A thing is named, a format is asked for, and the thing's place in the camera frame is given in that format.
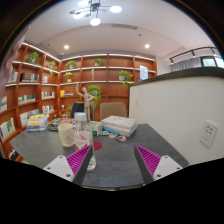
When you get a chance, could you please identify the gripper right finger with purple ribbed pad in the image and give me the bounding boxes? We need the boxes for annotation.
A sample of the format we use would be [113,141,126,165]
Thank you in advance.
[133,144,184,185]

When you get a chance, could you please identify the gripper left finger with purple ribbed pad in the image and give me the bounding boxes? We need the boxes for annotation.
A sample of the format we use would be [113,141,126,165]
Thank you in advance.
[43,144,94,186]

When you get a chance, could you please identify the clear plastic water bottle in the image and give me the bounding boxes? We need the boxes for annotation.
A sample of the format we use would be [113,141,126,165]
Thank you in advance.
[73,112,97,172]

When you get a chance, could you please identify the person's hand at left edge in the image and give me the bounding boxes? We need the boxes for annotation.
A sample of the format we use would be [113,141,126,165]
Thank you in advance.
[0,27,30,101]

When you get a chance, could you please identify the red round coaster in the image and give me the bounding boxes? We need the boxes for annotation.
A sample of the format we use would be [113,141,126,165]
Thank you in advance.
[93,141,102,150]

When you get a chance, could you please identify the colourful round sticker coasters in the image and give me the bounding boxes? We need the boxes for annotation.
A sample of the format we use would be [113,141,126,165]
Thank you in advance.
[100,131,126,142]

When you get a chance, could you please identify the small green white box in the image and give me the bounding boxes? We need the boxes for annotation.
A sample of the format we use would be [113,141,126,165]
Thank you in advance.
[88,121,102,136]

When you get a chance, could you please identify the stack of white books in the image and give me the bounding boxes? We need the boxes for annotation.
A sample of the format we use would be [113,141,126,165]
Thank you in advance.
[101,115,138,137]

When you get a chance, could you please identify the dark blue chair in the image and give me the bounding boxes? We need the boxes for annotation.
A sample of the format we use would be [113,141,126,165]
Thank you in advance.
[70,102,84,118]

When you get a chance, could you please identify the stack of colourful books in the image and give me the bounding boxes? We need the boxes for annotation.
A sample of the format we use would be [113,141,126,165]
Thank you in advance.
[26,114,48,132]

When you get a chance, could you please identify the beige chair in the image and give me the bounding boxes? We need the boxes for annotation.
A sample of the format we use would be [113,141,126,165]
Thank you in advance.
[100,102,127,120]

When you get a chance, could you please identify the wooden artist mannequin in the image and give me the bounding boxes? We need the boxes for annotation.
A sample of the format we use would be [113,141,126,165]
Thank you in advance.
[76,87,95,121]

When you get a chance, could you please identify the trailing green potted plant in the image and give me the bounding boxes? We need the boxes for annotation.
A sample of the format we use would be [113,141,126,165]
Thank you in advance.
[88,85,101,108]

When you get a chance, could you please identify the white paper sign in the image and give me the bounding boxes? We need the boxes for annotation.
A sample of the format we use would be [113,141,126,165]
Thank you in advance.
[140,65,148,80]

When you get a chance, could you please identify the ceiling chandelier lamp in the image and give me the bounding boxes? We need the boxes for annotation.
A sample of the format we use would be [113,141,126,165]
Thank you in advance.
[70,0,122,26]

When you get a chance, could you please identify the white wall power socket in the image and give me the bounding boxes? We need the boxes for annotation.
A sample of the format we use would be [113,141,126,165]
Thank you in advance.
[200,121,217,147]

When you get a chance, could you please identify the wooden wall bookshelf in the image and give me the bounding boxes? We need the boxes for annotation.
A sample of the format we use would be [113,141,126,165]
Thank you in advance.
[0,43,157,161]

